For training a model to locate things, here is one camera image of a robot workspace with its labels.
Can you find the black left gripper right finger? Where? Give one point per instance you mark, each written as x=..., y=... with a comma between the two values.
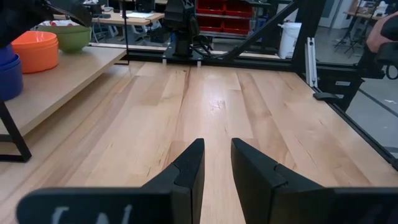
x=264, y=193

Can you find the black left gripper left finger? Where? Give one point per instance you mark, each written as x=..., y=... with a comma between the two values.
x=180, y=193

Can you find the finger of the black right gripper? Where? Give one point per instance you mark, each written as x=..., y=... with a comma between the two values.
x=71, y=9

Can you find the orange mini bowl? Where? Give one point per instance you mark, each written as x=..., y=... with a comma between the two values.
x=32, y=35
x=37, y=60

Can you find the floral print mini bowl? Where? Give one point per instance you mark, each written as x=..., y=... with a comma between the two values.
x=73, y=42
x=51, y=23

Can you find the blue mini bowl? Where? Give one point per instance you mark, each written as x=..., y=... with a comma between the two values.
x=11, y=81
x=4, y=53

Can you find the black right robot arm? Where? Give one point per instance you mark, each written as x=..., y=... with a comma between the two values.
x=182, y=21

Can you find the wooden workbench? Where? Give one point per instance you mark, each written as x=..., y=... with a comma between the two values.
x=124, y=19

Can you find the raised wooden shelf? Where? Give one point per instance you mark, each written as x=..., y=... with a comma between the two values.
x=62, y=81

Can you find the white aluminium extrusion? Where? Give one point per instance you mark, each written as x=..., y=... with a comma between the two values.
x=311, y=62

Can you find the white plastic bucket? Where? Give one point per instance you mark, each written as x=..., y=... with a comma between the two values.
x=289, y=37

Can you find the red storage bin rack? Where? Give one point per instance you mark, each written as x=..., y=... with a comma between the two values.
x=230, y=12

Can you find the black office chair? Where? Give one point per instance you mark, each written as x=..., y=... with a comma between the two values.
x=388, y=56

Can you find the person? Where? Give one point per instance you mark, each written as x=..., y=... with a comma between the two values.
x=377, y=31

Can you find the cluttered wooden table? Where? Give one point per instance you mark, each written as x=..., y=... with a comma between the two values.
x=367, y=9

